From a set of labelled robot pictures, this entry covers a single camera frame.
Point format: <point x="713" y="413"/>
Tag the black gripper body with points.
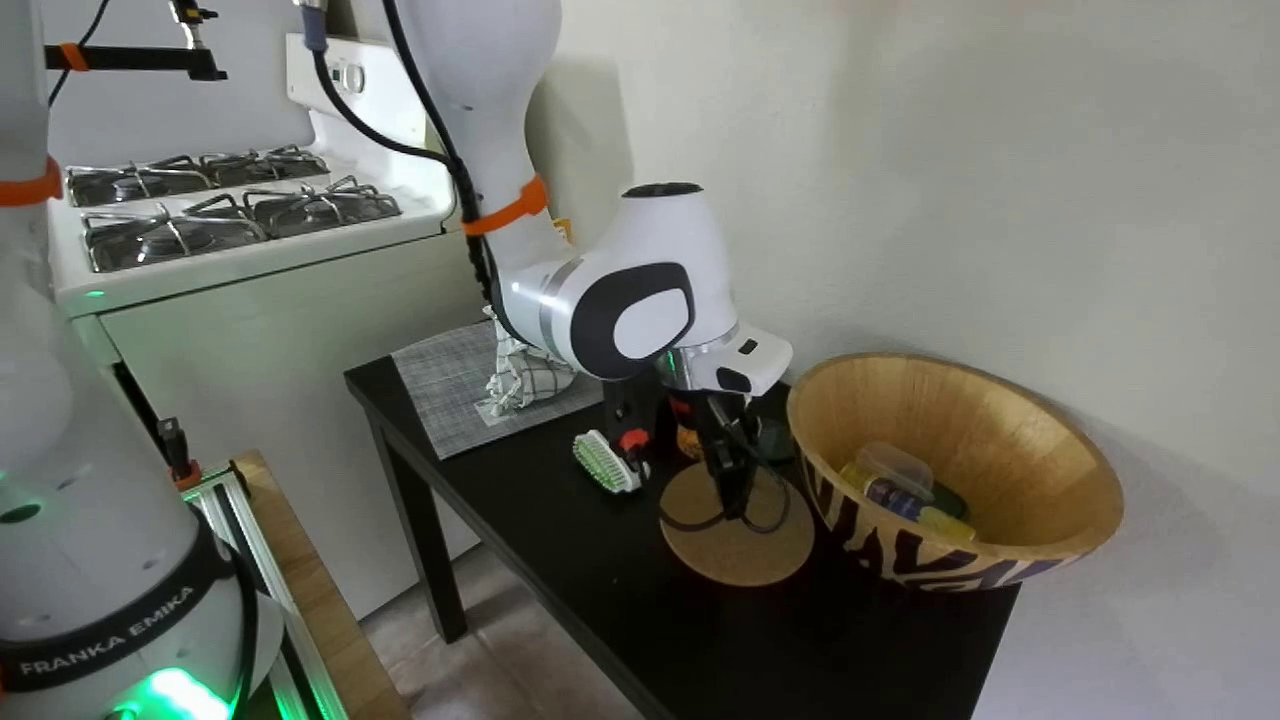
<point x="654" y="405"/>

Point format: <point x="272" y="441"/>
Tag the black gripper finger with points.
<point x="769" y="439"/>
<point x="729" y="482"/>

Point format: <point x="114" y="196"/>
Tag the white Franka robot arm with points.
<point x="93" y="532"/>

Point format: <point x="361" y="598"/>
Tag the round cork board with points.
<point x="733" y="546"/>

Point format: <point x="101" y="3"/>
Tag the green white scrub brush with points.
<point x="604" y="460"/>

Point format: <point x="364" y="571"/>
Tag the white packet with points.
<point x="896" y="466"/>

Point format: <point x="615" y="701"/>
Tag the white checked dish towel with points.
<point x="523" y="381"/>

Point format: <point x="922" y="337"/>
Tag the yellow packet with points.
<point x="922" y="514"/>

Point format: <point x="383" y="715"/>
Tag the black table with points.
<point x="573" y="572"/>

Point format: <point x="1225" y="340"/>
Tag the grey woven placemat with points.
<point x="445" y="385"/>

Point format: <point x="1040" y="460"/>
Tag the zebra pattern bamboo bowl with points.
<point x="1024" y="520"/>

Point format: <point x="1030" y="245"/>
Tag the wooden workbench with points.
<point x="325" y="601"/>

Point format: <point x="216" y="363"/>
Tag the cream stove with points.
<point x="267" y="333"/>

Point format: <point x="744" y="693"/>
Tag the black burner grate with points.
<point x="243" y="222"/>
<point x="200" y="173"/>

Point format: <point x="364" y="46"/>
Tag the green lit metal frame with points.
<point x="267" y="587"/>

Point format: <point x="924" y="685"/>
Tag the black camera boom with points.
<point x="132" y="58"/>

